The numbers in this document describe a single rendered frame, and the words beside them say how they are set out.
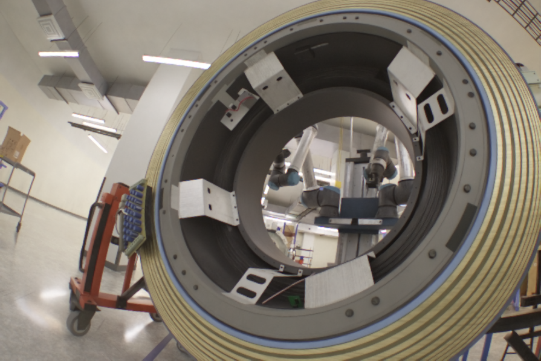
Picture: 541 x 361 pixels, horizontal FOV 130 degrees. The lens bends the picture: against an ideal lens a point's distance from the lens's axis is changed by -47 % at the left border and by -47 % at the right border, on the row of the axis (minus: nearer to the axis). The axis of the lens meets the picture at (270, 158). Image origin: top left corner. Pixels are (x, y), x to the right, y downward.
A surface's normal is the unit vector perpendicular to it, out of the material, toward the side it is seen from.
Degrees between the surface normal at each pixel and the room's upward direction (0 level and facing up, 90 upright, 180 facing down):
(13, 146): 90
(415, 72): 104
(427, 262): 90
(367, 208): 90
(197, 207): 76
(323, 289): 61
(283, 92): 153
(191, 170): 81
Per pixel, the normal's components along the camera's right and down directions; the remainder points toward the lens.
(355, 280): -0.55, -0.79
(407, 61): -0.89, -0.11
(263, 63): -0.33, 0.04
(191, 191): 0.01, -0.63
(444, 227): -0.53, -0.44
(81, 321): 0.96, 0.09
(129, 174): 0.12, -0.39
